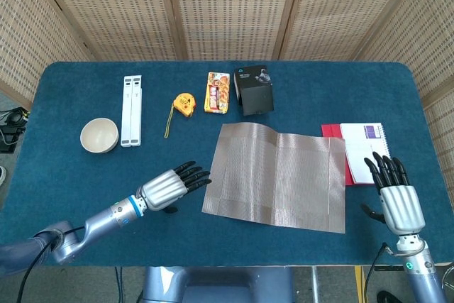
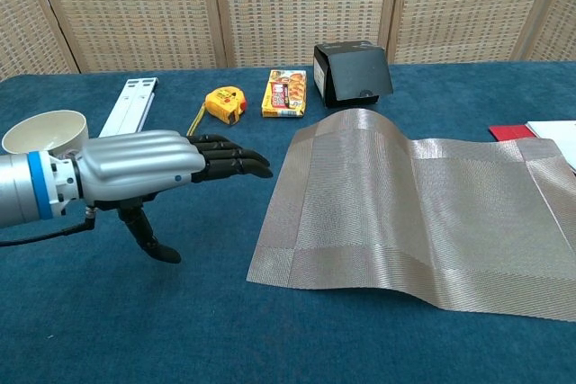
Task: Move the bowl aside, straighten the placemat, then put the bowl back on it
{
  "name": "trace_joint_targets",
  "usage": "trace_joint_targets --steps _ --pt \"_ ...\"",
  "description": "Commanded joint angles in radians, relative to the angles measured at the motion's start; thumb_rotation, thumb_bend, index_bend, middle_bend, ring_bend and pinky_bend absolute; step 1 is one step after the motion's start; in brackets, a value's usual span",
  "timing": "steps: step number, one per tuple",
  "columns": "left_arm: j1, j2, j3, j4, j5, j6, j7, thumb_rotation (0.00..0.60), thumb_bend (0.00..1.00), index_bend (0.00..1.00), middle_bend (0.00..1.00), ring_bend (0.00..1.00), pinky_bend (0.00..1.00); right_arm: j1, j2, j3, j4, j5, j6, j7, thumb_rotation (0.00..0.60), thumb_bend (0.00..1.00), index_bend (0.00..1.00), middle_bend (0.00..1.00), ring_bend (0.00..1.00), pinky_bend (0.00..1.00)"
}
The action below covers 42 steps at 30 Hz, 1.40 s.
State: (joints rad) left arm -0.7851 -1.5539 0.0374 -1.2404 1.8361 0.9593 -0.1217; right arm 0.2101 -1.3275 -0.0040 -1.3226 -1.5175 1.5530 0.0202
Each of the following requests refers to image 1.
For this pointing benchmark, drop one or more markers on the white spiral notebook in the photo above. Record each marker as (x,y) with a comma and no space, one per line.
(358,147)

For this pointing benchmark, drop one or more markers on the white shoe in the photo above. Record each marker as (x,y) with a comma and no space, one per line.
(2,175)

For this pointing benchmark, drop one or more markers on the yellow curry food box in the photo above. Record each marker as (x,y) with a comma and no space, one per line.
(216,92)

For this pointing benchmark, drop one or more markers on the red folder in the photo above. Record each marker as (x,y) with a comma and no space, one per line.
(331,131)

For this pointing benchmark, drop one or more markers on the black cardboard box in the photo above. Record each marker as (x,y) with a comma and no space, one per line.
(257,99)

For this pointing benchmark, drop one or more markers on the white folding stand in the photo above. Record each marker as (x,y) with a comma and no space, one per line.
(131,111)

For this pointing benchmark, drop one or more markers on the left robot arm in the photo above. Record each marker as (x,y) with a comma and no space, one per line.
(103,216)

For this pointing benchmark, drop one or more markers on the woven grey placemat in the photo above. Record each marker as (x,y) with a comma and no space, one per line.
(276,182)

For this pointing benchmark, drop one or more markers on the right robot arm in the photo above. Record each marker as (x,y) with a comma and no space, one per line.
(422,274)

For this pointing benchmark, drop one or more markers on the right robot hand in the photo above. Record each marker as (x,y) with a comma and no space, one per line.
(401,207)

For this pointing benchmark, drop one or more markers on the yellow tape measure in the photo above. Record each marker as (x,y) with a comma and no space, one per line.
(184,103)

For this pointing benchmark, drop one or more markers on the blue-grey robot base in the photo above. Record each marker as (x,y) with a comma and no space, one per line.
(220,285)

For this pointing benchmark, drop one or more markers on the metal table leg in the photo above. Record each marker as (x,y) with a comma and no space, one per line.
(314,281)

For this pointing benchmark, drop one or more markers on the white ceramic bowl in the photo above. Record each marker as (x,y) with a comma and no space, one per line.
(99,134)

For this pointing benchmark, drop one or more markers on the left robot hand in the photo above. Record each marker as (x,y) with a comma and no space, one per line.
(163,189)

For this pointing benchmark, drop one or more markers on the blue table cloth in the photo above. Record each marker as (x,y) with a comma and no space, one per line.
(88,182)

